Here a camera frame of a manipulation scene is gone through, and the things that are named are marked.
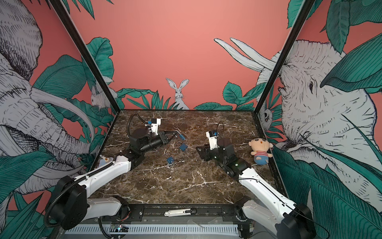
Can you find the small green circuit board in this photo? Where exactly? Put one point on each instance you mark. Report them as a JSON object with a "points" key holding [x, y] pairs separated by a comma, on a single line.
{"points": [[119, 229]]}

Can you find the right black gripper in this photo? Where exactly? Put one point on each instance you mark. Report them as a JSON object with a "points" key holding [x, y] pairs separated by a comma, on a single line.
{"points": [[207, 152]]}

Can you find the white utility knife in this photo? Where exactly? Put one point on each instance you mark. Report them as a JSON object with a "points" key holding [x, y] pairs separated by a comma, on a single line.
{"points": [[180, 212]]}

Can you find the right black frame post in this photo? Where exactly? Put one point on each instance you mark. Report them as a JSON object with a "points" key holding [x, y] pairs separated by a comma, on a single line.
{"points": [[300, 20]]}

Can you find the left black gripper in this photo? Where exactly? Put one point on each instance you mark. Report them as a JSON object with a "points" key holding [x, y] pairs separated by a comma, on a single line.
{"points": [[163, 137]]}

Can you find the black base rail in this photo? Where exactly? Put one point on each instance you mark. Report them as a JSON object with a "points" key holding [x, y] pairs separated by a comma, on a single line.
{"points": [[139, 212]]}

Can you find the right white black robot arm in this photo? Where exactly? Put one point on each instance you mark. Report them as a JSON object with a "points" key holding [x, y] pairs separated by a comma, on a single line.
{"points": [[277, 213]]}

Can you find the white perforated strip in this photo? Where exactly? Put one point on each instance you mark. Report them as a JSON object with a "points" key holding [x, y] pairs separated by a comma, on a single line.
{"points": [[162, 229]]}

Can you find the plush doll striped shirt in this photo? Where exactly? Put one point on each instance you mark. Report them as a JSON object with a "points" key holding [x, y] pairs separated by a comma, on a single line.
{"points": [[260, 147]]}

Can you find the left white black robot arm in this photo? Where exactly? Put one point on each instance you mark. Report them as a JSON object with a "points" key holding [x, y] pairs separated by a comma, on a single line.
{"points": [[70, 202]]}

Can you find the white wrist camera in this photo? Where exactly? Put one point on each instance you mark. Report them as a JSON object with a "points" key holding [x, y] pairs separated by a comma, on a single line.
{"points": [[212, 137], [153, 126]]}

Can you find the left black frame post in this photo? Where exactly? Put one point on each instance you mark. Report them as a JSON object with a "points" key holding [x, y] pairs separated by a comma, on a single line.
{"points": [[67, 22]]}

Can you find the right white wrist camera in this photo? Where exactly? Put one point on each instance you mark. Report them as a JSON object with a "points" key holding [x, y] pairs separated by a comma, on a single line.
{"points": [[212, 137]]}

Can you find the black frame post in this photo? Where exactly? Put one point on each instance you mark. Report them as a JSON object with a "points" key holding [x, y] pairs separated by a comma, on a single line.
{"points": [[300, 20], [67, 22]]}

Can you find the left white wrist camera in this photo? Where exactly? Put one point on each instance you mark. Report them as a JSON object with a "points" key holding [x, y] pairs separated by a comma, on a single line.
{"points": [[153, 126]]}

